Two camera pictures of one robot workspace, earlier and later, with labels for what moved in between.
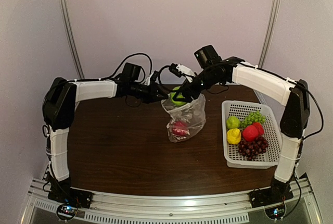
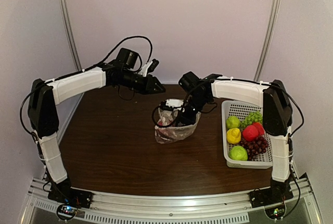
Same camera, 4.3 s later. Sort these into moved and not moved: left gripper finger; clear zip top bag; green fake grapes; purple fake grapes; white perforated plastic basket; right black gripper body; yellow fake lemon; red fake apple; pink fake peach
Moved: clear zip top bag; left gripper finger; right black gripper body
Not moved: white perforated plastic basket; yellow fake lemon; green fake grapes; purple fake grapes; pink fake peach; red fake apple
